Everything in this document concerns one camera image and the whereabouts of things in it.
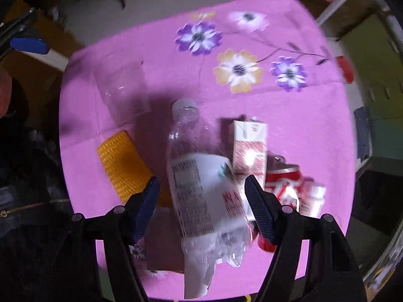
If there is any small red object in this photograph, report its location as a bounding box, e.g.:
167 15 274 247
335 56 355 84

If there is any clear plastic bottle white label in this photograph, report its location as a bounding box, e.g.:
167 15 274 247
166 97 254 299

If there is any clear plastic cup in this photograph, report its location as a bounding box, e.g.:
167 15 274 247
93 60 152 117

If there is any pink floral tablecloth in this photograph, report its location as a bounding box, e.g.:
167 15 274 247
58 0 358 301

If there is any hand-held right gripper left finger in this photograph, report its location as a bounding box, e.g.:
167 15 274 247
72 176 161 302

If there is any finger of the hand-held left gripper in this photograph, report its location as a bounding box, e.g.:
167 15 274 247
0 8 48 60

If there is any green kitchen cabinet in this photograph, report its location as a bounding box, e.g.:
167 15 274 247
340 13 403 158

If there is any small white plastic bottle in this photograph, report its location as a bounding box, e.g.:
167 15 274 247
297 179 327 217

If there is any pink milk carton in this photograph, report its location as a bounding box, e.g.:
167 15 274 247
231 116 269 222

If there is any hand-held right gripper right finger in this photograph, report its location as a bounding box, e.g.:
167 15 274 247
244 175 369 302

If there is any crushed red soda can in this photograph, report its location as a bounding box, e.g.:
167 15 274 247
256 163 307 253

